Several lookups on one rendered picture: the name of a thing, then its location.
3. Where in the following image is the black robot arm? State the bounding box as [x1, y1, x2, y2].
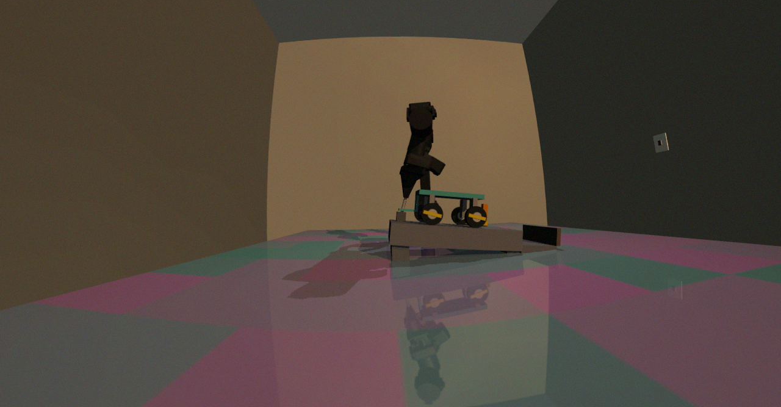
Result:
[406, 102, 445, 190]

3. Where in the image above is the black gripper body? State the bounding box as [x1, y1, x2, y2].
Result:
[400, 140, 431, 173]

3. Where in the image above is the dark grey ramp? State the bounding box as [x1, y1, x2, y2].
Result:
[388, 212, 561, 261]

